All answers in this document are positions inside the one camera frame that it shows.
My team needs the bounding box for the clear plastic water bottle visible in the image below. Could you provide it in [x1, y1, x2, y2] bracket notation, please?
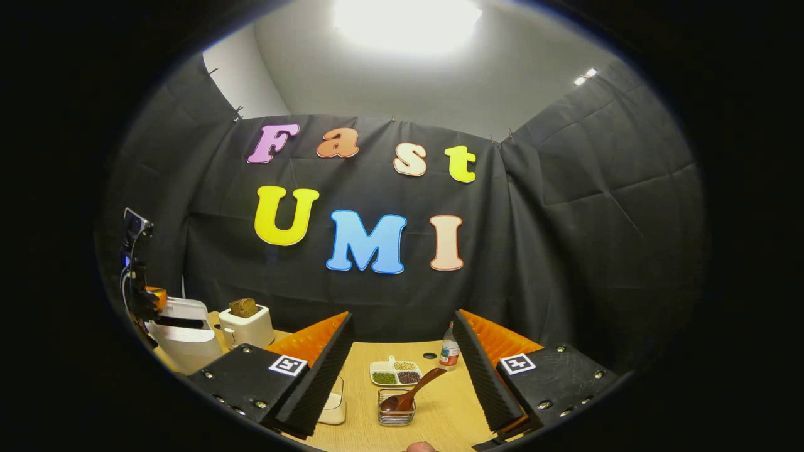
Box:
[438, 322, 460, 371]

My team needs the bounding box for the black backdrop cloth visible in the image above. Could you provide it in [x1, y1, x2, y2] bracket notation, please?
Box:
[100, 53, 707, 377]

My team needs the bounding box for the white rice cooker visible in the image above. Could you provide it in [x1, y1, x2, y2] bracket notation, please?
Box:
[146, 298, 224, 375]

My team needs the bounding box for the brown wooden spoon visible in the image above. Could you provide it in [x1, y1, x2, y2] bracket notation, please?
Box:
[380, 367, 447, 413]

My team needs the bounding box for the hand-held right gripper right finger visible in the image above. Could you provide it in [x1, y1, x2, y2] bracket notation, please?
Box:
[452, 309, 619, 435]

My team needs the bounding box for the metal wire chopstick holder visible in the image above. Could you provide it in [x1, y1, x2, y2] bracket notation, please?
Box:
[377, 389, 417, 427]

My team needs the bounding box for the white toaster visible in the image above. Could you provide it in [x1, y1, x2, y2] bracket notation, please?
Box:
[218, 304, 275, 350]

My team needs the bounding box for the ceiling light panel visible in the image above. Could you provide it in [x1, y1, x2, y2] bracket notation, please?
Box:
[333, 0, 483, 54]

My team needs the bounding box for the white divided rice dish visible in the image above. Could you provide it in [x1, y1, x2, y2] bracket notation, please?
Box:
[369, 356, 423, 387]

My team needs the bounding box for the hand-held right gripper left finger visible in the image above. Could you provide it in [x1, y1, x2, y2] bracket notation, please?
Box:
[187, 312, 354, 440]

